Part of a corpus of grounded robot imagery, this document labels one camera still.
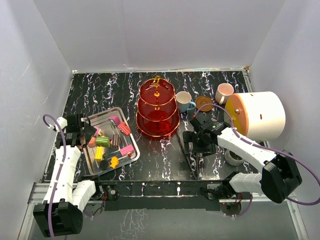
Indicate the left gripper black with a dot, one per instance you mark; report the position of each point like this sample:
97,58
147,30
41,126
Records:
89,131

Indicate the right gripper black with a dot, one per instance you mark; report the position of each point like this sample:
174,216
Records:
189,136

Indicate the pink cupcake with topping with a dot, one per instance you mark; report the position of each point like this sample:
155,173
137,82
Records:
97,131

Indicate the pink round cake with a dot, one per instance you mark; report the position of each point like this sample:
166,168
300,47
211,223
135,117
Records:
92,142

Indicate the stainless steel tray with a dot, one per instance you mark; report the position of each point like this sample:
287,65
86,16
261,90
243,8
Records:
108,129

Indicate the red three-tier dessert stand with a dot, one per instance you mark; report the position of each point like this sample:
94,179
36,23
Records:
157,112

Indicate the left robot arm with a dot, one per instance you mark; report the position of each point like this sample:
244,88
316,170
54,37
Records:
61,211

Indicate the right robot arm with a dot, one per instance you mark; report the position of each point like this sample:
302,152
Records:
277,173

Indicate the green layered cake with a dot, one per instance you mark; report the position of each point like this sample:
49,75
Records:
102,141

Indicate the yellow cake slice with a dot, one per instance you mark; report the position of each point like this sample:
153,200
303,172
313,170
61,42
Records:
99,153

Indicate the brown chocolate cake slice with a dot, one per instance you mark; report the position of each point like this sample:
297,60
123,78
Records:
115,141

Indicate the magenta cake slice back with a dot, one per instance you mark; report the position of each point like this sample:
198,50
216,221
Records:
115,120

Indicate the red pink cake slice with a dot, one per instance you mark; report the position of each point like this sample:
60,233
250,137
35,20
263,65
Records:
124,128

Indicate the black round cookie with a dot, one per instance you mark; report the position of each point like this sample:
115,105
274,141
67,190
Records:
104,164

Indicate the grey tape roll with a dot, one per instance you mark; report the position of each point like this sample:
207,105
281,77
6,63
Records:
232,158

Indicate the orange fish cookie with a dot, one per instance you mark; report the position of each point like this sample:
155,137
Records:
114,162

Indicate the brown saucer near cups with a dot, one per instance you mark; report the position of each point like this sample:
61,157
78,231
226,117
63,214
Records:
204,103

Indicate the pink cake slice front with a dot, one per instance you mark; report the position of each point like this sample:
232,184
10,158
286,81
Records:
127,150

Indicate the blue and white teacup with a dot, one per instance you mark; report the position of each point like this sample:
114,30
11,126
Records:
184,101

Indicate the pink and white teacup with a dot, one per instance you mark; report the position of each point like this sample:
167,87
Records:
224,91

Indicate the large white cylinder container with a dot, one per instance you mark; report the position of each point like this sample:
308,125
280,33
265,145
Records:
260,116

